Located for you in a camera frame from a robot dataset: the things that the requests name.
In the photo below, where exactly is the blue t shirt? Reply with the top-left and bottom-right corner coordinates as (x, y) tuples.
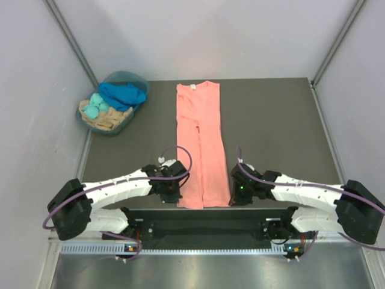
(98, 82), (147, 111)

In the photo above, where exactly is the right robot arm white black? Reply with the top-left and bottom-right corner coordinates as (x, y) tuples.
(230, 164), (384, 245)

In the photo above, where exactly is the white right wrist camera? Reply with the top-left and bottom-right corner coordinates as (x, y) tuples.
(237, 158), (255, 173)

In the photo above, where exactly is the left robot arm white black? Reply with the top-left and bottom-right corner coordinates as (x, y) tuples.
(48, 160), (190, 241)

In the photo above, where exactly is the right aluminium frame post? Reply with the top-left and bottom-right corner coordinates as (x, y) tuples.
(310, 0), (368, 89)

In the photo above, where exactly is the beige t shirt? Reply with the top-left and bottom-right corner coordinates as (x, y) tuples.
(78, 100), (134, 131)

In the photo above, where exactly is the pink t shirt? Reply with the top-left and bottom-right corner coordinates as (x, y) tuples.
(176, 81), (230, 210)

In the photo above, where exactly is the aluminium frame post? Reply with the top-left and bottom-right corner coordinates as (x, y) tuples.
(43, 0), (99, 89)
(310, 0), (368, 89)

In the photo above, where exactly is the grey slotted cable duct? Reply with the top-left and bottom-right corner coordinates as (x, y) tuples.
(60, 242), (304, 256)

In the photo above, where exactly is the light turquoise t shirt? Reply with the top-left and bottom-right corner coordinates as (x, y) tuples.
(81, 93), (109, 120)

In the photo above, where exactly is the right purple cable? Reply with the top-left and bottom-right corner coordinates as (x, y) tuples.
(235, 146), (385, 261)

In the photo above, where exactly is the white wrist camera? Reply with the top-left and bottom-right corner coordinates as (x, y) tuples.
(158, 157), (177, 167)
(237, 158), (255, 173)

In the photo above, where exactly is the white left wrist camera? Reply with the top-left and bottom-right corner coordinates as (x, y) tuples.
(158, 157), (177, 167)

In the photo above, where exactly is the teal laundry basket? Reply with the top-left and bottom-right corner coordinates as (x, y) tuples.
(75, 71), (150, 136)

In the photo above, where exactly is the left aluminium frame post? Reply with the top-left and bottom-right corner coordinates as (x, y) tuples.
(43, 0), (99, 89)

